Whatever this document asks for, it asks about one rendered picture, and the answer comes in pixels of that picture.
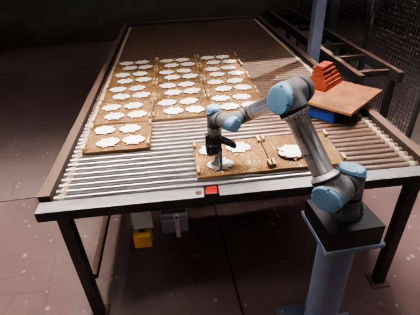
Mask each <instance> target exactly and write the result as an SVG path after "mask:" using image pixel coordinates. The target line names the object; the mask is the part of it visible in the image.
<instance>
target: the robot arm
mask: <svg viewBox="0 0 420 315"><path fill-rule="evenodd" d="M314 92H315V87H314V83H313V81H312V80H311V79H310V78H308V77H306V76H295V77H292V78H291V79H287V80H285V81H281V82H279V83H277V84H275V85H274V86H272V87H271V89H270V90H269V92H268V95H267V96H266V97H264V98H262V99H260V100H258V101H256V102H254V103H252V104H250V105H247V106H245V107H243V108H241V109H238V110H236V111H234V112H231V113H229V114H228V113H225V112H223V111H221V106H220V105H219V104H210V105H208V106H207V107H206V118H207V132H205V143H206V145H205V147H206V154H207V156H214V155H215V160H214V161H212V162H211V164H212V165H213V166H219V168H220V171H221V170H222V168H223V157H222V146H221V145H222V144H225V145H227V146H229V147H231V148H234V149H235V148H236V146H237V145H236V142H235V141H233V140H231V139H228V138H226V137H224V136H222V128H223V129H225V130H227V131H231V132H233V133H235V132H236V131H238V129H239V128H240V127H241V125H242V124H244V123H246V122H248V121H252V120H253V119H256V118H258V117H260V116H263V115H265V114H267V113H270V112H272V113H275V114H276V115H279V116H280V118H281V120H283V121H286V122H287V124H288V126H289V128H290V130H291V132H292V135H293V136H294V138H295V140H296V142H297V145H298V147H299V149H300V151H301V153H302V156H303V158H304V160H305V162H306V164H307V166H308V168H309V170H310V172H311V175H312V179H311V184H312V186H313V188H314V189H313V190H312V194H311V198H312V201H313V202H314V204H315V205H316V206H317V207H318V208H319V209H322V210H323V211H326V212H328V213H329V214H330V215H331V216H332V217H333V218H335V219H337V220H340V221H344V222H355V221H358V220H360V219H362V218H363V215H364V206H363V200H362V198H363V192H364V186H365V182H366V178H367V170H366V168H365V167H364V166H362V165H360V164H357V163H354V162H340V163H339V164H338V165H337V168H336V169H334V168H333V165H332V164H331V162H330V160H329V158H328V155H327V153H326V151H325V149H324V147H323V144H322V142H321V140H320V138H319V136H318V134H317V132H316V130H315V128H314V125H313V123H312V121H311V119H310V117H309V114H308V109H309V105H308V102H309V101H310V100H311V99H312V97H313V96H314Z"/></svg>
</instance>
